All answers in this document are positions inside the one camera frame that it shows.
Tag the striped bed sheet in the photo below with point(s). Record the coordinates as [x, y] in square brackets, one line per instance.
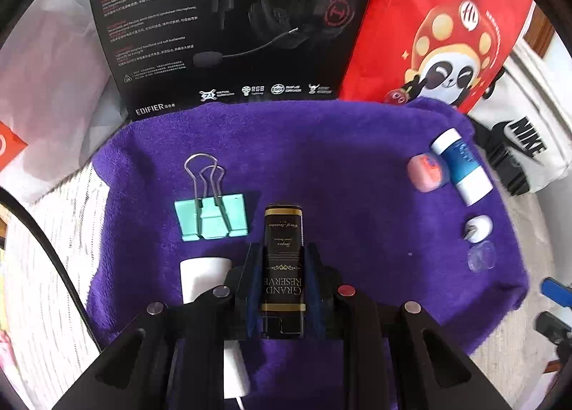
[67, 209]

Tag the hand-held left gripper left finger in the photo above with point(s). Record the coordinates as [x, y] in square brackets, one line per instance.
[252, 302]

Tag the clear plastic cap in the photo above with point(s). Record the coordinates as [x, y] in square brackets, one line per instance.
[481, 256]

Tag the black headset box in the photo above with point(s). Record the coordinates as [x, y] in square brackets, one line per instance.
[178, 12]

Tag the purple towel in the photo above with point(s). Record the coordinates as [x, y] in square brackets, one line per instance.
[335, 159]

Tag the small white cone cap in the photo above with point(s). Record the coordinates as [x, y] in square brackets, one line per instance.
[479, 229]

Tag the white bag with black logo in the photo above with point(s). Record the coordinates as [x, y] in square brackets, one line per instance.
[531, 101]

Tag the red panda print box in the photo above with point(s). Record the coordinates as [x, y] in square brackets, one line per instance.
[402, 12]

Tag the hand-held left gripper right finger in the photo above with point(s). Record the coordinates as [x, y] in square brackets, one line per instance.
[313, 302]

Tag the blue and white eraser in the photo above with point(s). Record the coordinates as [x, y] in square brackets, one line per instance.
[460, 164]

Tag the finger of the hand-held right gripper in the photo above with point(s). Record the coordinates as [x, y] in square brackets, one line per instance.
[553, 329]
[556, 290]

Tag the pink eraser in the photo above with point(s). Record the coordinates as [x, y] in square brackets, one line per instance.
[426, 172]

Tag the green binder clip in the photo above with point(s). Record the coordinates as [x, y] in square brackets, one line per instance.
[210, 218]

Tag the white charger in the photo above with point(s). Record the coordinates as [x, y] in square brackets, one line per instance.
[203, 278]

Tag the black tin with gold print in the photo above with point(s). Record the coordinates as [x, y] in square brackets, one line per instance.
[282, 258]

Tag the white plastic bag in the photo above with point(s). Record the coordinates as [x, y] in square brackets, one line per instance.
[53, 92]

